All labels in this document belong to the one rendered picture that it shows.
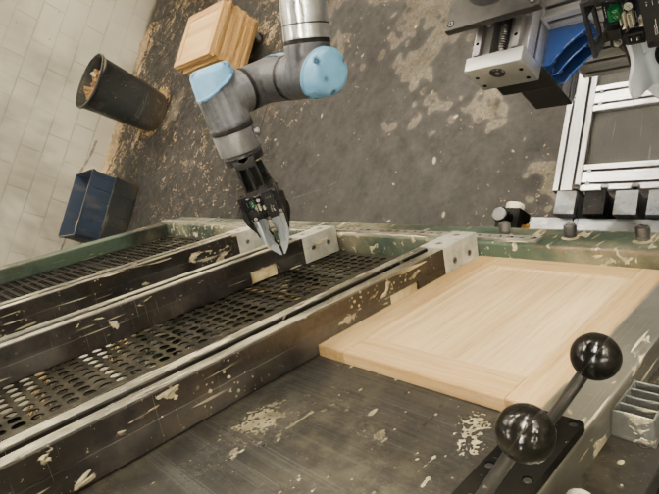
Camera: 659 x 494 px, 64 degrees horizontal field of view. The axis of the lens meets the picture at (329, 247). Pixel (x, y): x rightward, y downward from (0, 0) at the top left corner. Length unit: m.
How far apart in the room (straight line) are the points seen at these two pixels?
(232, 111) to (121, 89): 4.16
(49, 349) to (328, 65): 0.71
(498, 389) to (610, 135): 1.41
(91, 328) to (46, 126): 4.94
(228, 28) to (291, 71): 3.17
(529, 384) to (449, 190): 1.81
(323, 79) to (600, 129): 1.31
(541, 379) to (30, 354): 0.85
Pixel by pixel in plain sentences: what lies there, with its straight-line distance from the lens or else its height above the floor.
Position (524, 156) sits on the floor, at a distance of 2.32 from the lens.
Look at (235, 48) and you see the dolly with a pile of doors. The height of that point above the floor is 0.21.
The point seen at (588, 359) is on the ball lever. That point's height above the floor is 1.46.
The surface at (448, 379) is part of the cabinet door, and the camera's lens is 0.69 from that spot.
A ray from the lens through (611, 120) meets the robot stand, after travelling 2.00.
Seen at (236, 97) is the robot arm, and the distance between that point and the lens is 0.92.
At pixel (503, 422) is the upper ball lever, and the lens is 0.37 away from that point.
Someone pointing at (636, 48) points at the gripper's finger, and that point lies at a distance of 0.59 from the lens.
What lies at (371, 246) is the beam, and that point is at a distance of 1.38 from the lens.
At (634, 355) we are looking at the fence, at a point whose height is 1.21.
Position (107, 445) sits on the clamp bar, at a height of 1.59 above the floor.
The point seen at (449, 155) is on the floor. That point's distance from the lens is 2.51.
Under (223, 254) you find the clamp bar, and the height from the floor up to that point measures 1.05.
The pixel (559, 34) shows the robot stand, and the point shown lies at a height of 0.90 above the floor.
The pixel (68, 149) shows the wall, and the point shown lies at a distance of 6.01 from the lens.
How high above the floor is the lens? 1.89
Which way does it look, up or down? 42 degrees down
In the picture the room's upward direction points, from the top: 68 degrees counter-clockwise
